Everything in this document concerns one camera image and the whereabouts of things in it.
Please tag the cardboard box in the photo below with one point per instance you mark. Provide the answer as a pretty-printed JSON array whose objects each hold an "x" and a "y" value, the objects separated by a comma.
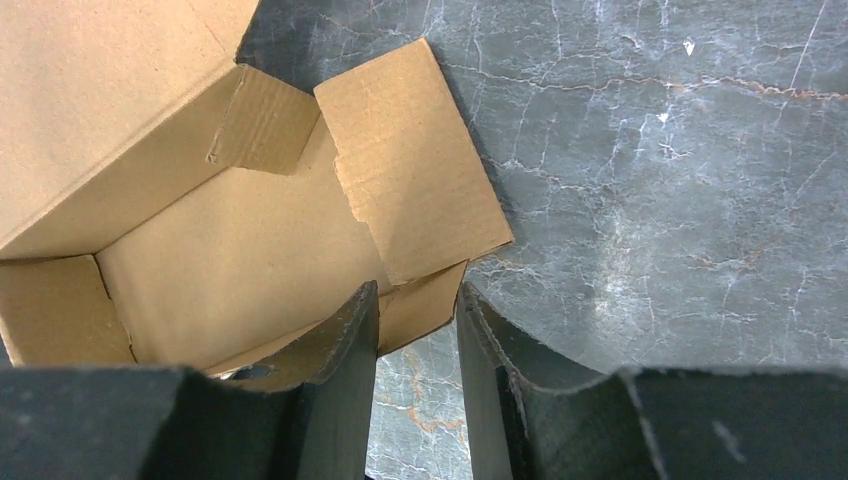
[{"x": 163, "y": 202}]

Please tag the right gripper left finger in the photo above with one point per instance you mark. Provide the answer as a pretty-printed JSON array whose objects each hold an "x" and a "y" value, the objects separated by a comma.
[{"x": 300, "y": 413}]

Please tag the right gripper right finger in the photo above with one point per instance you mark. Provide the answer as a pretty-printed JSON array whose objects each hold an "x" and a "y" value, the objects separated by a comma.
[{"x": 533, "y": 413}]

